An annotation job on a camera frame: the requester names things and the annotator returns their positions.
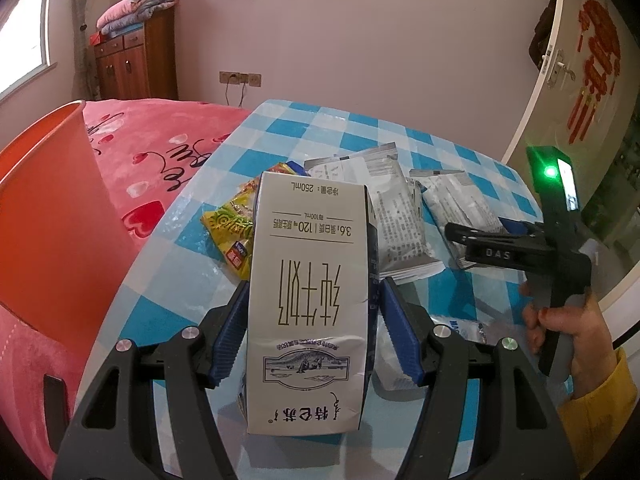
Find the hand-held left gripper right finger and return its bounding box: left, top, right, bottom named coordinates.
left=377, top=276, right=581, bottom=480

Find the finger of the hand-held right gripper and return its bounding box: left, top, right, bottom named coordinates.
left=497, top=218, right=546, bottom=236
left=444, top=222, right=507, bottom=248

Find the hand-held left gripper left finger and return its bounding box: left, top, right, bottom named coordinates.
left=52, top=280, right=251, bottom=480

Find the grey printed packet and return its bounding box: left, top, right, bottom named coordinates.
left=304, top=142, right=445, bottom=281
left=409, top=169, right=511, bottom=271

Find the white milk carton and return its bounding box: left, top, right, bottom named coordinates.
left=239, top=171, right=381, bottom=435

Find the orange plastic bin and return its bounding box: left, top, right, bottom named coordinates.
left=0, top=100, right=141, bottom=361

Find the person's right hand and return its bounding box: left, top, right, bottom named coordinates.
left=517, top=280, right=616, bottom=396

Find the white packet with blue print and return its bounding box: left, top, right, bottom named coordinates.
left=372, top=312, right=488, bottom=391

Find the yellow snack packet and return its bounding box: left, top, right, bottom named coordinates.
left=201, top=161, right=306, bottom=281

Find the black rectangular object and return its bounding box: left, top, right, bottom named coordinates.
left=42, top=374, right=68, bottom=453

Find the blue white checkered tablecloth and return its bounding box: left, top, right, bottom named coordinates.
left=75, top=99, right=601, bottom=480

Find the pink heart print bedspread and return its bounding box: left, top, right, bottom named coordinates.
left=0, top=99, right=253, bottom=476

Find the red paper door decoration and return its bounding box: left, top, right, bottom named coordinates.
left=565, top=0, right=623, bottom=143

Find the dark hanging bag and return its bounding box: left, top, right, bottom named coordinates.
left=529, top=0, right=558, bottom=68

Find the brown wooden cabinet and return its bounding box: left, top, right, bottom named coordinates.
left=92, top=7, right=180, bottom=102

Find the grey curtain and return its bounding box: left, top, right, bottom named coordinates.
left=74, top=25, right=101, bottom=102

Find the folded blue cloth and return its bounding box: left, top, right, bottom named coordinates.
left=102, top=22, right=146, bottom=38

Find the folded pink floral blanket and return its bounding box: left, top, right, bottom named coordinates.
left=96, top=0, right=178, bottom=31

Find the window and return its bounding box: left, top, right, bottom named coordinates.
left=0, top=0, right=56, bottom=101

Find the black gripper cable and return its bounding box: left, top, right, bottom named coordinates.
left=616, top=321, right=640, bottom=348

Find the silver door handle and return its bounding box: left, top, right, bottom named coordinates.
left=542, top=50, right=576, bottom=86

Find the socket cable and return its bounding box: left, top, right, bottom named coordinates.
left=225, top=80, right=248, bottom=110

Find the beige wall socket strip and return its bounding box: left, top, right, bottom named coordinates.
left=219, top=71, right=263, bottom=88

